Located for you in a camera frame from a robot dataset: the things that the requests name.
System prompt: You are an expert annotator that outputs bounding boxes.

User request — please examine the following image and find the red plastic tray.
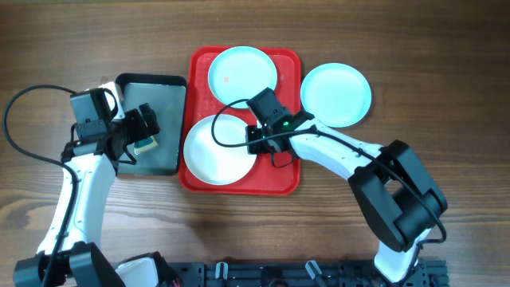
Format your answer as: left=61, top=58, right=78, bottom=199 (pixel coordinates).
left=178, top=45, right=301, bottom=196

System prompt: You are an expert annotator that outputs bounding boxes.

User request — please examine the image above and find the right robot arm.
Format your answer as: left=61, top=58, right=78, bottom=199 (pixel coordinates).
left=248, top=108, right=448, bottom=285

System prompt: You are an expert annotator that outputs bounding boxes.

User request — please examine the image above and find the white plate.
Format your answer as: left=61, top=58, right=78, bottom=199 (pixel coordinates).
left=183, top=114, right=257, bottom=185

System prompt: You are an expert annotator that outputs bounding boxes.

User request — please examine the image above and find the light blue plate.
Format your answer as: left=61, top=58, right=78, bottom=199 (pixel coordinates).
left=300, top=63, right=372, bottom=128
left=207, top=46, right=278, bottom=104

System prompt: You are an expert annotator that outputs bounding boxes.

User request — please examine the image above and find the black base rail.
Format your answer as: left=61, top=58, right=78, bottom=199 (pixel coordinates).
left=167, top=258, right=450, bottom=287

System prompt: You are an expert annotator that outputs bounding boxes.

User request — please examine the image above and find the green yellow sponge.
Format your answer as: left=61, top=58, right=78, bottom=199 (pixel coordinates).
left=133, top=136, right=159, bottom=155

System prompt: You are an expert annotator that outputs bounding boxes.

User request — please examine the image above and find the left black cable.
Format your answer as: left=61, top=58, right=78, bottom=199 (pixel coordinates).
left=2, top=84, right=139, bottom=287

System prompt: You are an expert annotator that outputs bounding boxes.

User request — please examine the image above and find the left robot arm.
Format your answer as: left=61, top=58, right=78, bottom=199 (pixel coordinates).
left=14, top=104, right=179, bottom=286

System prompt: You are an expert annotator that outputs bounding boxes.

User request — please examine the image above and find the black water tray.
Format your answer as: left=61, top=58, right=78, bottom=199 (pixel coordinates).
left=116, top=73, right=187, bottom=176

